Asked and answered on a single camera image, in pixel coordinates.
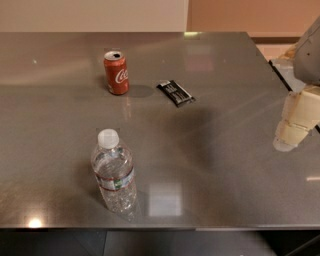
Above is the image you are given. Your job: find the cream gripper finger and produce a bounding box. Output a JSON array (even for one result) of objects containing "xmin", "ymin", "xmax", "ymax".
[{"xmin": 273, "ymin": 85, "xmax": 320, "ymax": 152}]

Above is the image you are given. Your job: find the clear plastic water bottle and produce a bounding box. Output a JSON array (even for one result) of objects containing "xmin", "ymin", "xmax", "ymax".
[{"xmin": 91, "ymin": 129, "xmax": 137, "ymax": 213}]

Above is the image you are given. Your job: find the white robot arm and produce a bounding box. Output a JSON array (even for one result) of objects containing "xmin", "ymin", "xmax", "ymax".
[{"xmin": 271, "ymin": 17, "xmax": 320, "ymax": 152}]

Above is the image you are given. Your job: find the black rxbar chocolate wrapper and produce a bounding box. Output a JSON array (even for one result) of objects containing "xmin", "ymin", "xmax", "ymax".
[{"xmin": 157, "ymin": 80, "xmax": 195, "ymax": 107}]

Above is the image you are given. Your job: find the red coca-cola can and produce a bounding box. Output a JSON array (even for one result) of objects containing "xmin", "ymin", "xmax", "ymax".
[{"xmin": 104, "ymin": 50, "xmax": 129, "ymax": 95}]

